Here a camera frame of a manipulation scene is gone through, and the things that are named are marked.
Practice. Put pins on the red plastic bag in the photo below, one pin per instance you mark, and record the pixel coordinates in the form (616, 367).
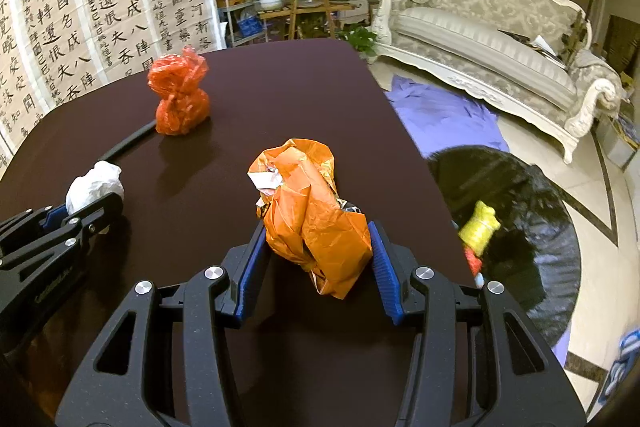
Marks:
(176, 79)

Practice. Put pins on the orange plastic bag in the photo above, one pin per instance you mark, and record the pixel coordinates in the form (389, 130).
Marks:
(306, 221)

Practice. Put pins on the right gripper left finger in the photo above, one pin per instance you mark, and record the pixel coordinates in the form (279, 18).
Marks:
(165, 343)

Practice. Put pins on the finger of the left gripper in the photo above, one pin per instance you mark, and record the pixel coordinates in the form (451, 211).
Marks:
(29, 225)
(81, 225)

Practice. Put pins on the black bag lined trash bin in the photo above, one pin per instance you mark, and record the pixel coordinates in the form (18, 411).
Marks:
(535, 253)

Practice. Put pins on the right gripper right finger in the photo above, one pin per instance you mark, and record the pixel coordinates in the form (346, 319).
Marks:
(477, 359)

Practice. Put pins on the papers on sofa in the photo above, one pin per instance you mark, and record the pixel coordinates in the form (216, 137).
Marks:
(539, 45)

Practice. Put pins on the blue slippers rack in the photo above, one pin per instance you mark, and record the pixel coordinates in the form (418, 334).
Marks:
(627, 356)

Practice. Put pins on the white paper ball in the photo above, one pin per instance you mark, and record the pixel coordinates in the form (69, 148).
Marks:
(102, 179)

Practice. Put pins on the wooden plant stand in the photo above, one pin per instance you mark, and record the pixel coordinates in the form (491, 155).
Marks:
(289, 13)

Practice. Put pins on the calligraphy wall scroll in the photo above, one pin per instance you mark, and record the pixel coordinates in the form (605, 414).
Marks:
(53, 51)

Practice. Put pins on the red scrap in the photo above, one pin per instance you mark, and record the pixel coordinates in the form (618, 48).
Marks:
(475, 263)

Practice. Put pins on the dark maroon tablecloth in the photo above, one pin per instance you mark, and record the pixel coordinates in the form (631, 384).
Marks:
(302, 359)

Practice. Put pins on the ornate white sofa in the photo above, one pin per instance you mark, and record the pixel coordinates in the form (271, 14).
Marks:
(459, 42)

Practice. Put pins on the metal shelf with blue crate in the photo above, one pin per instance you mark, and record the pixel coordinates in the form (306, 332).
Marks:
(240, 21)

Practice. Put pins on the purple cloth on floor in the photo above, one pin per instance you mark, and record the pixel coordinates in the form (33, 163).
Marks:
(437, 119)

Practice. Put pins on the small floor plant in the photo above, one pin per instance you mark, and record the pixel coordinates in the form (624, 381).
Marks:
(360, 38)

